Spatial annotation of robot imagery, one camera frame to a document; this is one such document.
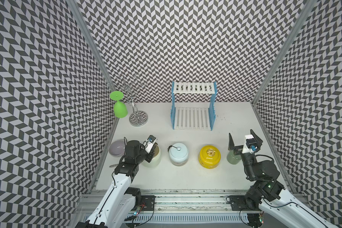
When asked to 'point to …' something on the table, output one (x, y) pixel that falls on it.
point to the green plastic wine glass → (120, 109)
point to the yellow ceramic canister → (209, 156)
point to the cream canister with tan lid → (156, 159)
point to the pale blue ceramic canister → (178, 154)
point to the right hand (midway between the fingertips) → (239, 134)
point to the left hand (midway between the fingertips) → (151, 145)
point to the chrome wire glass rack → (137, 118)
